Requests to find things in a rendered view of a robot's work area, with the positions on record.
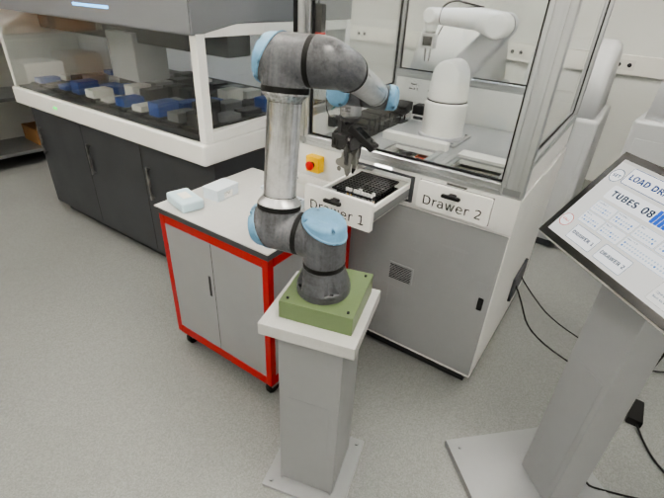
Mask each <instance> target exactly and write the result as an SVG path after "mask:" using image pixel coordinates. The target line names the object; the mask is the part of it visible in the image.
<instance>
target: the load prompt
mask: <svg viewBox="0 0 664 498"><path fill-rule="evenodd" d="M620 183H622V184H624V185H626V186H628V187H629V188H631V189H633V190H635V191H637V192H639V193H641V194H643V195H645V196H647V197H648V198H650V199H651V200H653V201H655V202H657V203H659V204H661V205H663V206H664V181H662V180H660V179H658V178H656V177H653V176H651V175H649V174H647V173H645V172H643V171H640V170H638V169H636V168H635V169H634V170H632V171H631V172H630V173H629V174H628V175H627V176H625V177H624V178H623V179H622V180H621V181H620Z"/></svg>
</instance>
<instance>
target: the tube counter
mask: <svg viewBox="0 0 664 498"><path fill-rule="evenodd" d="M635 216H637V217H639V218H641V219H642V220H644V221H646V222H647V223H649V224H651V225H653V226H654V227H656V228H658V229H659V230H661V231H663V232H664V210H663V209H661V208H659V207H657V206H655V205H653V204H651V203H649V204H647V205H646V206H645V207H644V208H642V209H641V210H640V211H639V212H637V213H636V214H635Z"/></svg>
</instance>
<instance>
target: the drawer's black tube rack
mask: <svg viewBox="0 0 664 498"><path fill-rule="evenodd" d="M398 183H399V182H398V181H395V180H391V179H388V178H384V177H381V176H378V175H375V174H371V173H367V172H364V171H361V172H360V173H358V174H356V175H354V176H352V177H350V178H348V179H346V180H344V181H342V182H340V183H338V184H337V185H335V186H337V187H342V188H345V189H346V187H349V188H352V189H353V190H352V191H354V189H356V190H358V189H363V192H366V193H369V194H372V193H375V197H374V204H377V203H378V202H380V201H381V200H383V199H384V198H386V197H387V196H389V195H390V194H392V193H393V192H395V191H396V190H398V188H395V187H394V186H395V185H397V184H398Z"/></svg>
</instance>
